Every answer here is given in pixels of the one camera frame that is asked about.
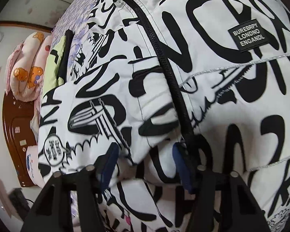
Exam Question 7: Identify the folded green black garment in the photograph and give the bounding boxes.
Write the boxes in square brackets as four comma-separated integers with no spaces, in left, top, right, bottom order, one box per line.
[42,29,74,97]

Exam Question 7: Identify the white floral sliding wardrobe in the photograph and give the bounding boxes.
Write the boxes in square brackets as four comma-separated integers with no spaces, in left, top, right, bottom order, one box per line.
[0,0,74,28]

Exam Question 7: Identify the rolled pink bear quilt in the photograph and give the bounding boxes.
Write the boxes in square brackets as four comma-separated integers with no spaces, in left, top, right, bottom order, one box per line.
[4,32,53,102]

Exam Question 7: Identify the small black box device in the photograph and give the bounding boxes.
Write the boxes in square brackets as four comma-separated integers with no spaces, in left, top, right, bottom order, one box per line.
[8,188,31,221]

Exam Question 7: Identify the brown wooden headboard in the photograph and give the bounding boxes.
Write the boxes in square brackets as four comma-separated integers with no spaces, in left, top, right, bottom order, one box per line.
[2,92,37,187]

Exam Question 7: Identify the white black graffiti print jacket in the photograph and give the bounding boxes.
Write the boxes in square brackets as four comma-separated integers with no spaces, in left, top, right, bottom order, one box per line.
[38,0,290,231]

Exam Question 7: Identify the white pink small pillow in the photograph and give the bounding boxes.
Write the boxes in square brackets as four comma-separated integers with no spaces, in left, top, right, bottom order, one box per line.
[26,145,45,188]

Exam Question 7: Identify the purple cat print blanket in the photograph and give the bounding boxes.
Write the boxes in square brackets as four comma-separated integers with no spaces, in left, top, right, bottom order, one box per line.
[50,0,100,66]

